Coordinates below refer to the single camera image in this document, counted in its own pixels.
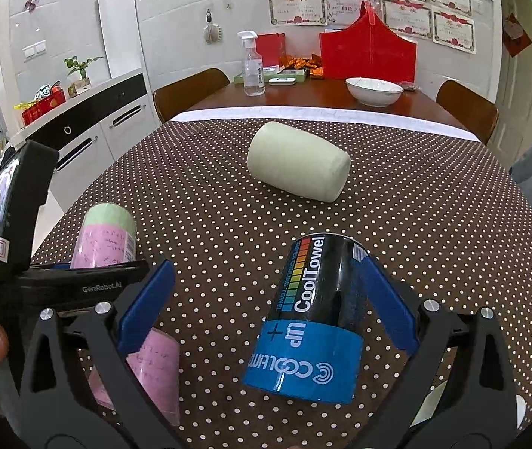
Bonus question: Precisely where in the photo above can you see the pink paper cup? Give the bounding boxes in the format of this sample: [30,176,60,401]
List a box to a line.
[86,327,182,428]

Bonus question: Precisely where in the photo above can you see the black blue CoolTowel can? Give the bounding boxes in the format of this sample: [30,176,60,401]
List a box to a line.
[243,233,367,404]

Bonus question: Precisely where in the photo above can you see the green pink plastic jar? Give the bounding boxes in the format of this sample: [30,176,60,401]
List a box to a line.
[70,203,137,269]

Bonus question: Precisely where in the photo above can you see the pale green felt cup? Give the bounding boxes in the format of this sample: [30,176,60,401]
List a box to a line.
[247,122,351,203]

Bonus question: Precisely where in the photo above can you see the white black sideboard cabinet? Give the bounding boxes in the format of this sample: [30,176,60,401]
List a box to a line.
[9,69,159,211]

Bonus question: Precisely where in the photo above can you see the red box on sideboard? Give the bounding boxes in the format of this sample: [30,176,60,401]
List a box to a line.
[21,87,66,126]

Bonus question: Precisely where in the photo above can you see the small potted green plant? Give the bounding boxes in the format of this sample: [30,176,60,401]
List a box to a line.
[64,56,104,98]

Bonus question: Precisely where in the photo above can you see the brown polka dot tablecloth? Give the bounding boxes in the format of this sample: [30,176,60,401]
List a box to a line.
[35,119,532,448]

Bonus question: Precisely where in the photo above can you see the left brown wooden chair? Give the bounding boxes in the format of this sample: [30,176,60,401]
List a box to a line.
[153,68,230,124]

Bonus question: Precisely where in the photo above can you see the brown wooden chair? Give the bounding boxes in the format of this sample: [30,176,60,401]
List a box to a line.
[153,68,230,124]
[436,80,499,145]

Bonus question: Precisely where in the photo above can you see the right brown wooden chair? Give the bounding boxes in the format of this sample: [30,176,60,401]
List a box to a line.
[436,80,499,145]

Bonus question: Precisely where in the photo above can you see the clear spray bottle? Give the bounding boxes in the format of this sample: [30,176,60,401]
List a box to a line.
[237,30,266,96]

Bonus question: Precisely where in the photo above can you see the white ceramic bowl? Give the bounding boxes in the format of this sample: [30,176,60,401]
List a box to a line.
[345,77,404,107]

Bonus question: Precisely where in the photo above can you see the smartphone on table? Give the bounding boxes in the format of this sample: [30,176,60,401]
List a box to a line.
[268,77,297,86]

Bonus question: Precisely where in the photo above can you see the small red box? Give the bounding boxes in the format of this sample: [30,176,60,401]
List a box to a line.
[257,33,286,67]

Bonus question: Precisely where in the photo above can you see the green flat box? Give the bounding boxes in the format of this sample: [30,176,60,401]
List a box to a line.
[233,67,308,85]

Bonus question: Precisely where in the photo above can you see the red diamond door decoration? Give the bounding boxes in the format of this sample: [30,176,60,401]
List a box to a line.
[502,13,532,58]

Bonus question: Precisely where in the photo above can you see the red gift bag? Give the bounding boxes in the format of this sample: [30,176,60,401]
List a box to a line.
[320,2,417,84]

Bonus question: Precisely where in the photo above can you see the orange snack packets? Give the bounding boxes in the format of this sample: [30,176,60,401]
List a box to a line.
[283,54,323,79]

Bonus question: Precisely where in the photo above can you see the white wall light switch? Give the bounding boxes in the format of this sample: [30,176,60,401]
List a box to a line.
[22,41,47,61]

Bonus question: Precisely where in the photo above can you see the hanging wall brush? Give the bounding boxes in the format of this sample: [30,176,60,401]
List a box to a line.
[203,9,222,44]

